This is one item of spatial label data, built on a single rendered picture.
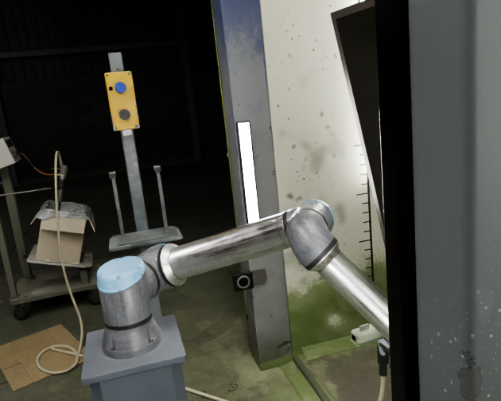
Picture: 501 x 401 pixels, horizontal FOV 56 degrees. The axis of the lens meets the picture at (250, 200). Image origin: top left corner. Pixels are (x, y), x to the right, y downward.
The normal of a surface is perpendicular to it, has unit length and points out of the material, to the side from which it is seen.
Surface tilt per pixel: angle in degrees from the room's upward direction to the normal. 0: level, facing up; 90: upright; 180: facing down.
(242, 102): 90
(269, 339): 90
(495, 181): 90
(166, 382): 90
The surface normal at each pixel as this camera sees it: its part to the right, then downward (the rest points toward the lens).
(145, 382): 0.27, 0.18
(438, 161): -0.96, 0.15
